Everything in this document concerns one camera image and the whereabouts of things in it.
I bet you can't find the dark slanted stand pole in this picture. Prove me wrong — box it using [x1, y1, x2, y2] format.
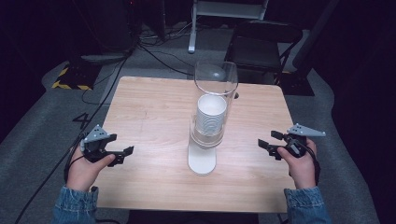
[291, 0, 341, 71]

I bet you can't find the clear cup dispenser white base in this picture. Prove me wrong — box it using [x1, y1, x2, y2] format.
[187, 60, 240, 177]

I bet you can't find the person's right hand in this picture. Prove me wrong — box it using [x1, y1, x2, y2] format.
[276, 138, 318, 190]

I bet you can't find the white desk frame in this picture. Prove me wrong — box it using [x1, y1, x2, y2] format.
[187, 0, 271, 55]

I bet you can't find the white paper cup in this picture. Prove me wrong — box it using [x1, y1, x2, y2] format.
[194, 93, 228, 138]

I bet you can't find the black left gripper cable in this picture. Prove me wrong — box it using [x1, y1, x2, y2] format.
[63, 146, 87, 184]

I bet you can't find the long black floor cable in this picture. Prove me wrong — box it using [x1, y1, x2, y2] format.
[13, 52, 131, 224]

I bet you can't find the black equipment box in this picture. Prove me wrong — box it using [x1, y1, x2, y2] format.
[70, 0, 139, 54]

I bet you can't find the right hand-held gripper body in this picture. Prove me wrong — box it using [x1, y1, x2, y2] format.
[281, 122, 327, 159]

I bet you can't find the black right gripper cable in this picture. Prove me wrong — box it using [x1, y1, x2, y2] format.
[303, 143, 322, 187]

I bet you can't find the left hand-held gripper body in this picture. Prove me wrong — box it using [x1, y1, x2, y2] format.
[79, 123, 111, 164]

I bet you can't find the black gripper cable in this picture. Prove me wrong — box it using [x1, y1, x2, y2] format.
[63, 146, 87, 184]
[303, 143, 322, 187]

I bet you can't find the yellow black striped floor base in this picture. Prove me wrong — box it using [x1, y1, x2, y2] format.
[50, 63, 103, 91]

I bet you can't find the bundle of floor cables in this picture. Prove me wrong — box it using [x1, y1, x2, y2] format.
[139, 21, 193, 43]

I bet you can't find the black folding chair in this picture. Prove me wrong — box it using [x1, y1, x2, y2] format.
[223, 20, 304, 86]

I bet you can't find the person's left hand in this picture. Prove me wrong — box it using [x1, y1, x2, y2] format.
[64, 153, 117, 192]

